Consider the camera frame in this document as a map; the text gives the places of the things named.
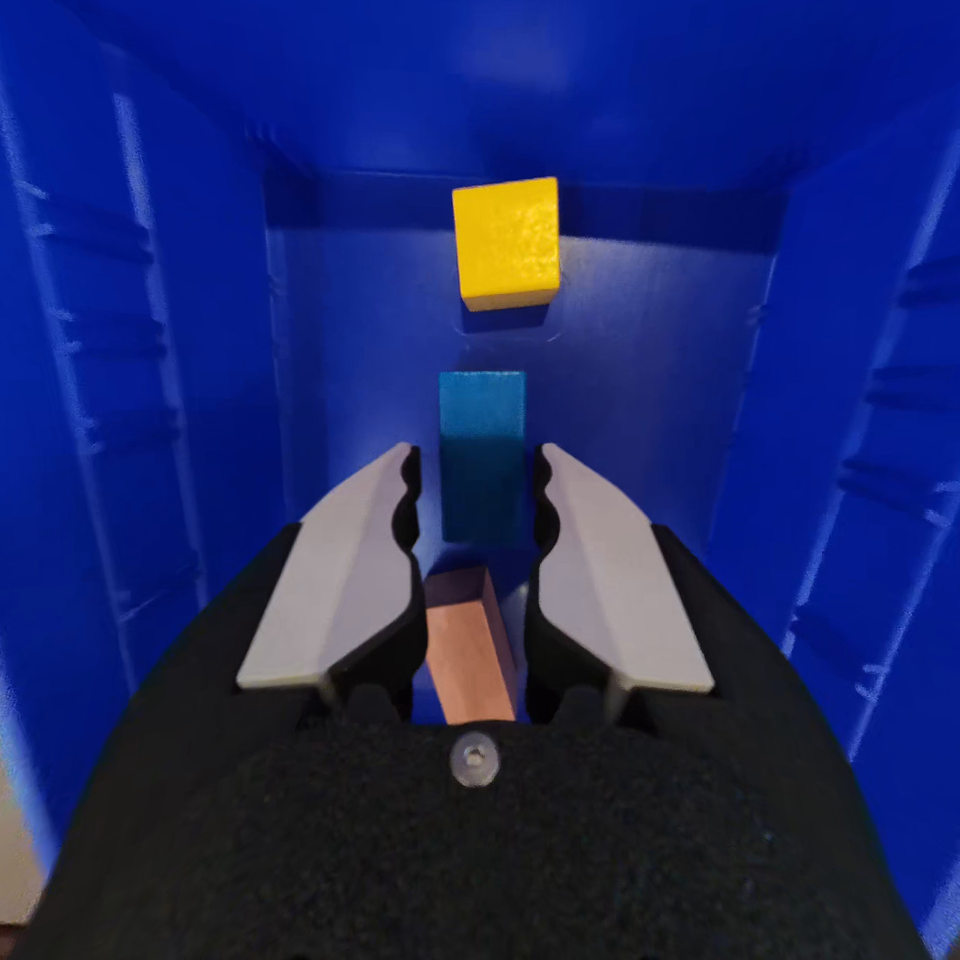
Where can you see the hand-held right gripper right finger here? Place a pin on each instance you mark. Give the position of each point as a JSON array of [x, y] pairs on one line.
[[618, 593]]

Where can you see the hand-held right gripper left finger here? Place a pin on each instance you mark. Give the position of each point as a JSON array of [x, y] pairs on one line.
[[333, 593]]

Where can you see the natural wood block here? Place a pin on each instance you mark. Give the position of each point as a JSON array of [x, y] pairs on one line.
[[473, 653]]

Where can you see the blue wooden block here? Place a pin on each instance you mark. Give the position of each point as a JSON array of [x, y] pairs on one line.
[[483, 458]]

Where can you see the blue plastic bin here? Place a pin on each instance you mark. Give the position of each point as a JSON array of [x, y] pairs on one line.
[[150, 300]]

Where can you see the yellow wooden block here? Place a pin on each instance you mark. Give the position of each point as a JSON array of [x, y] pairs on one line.
[[509, 240]]

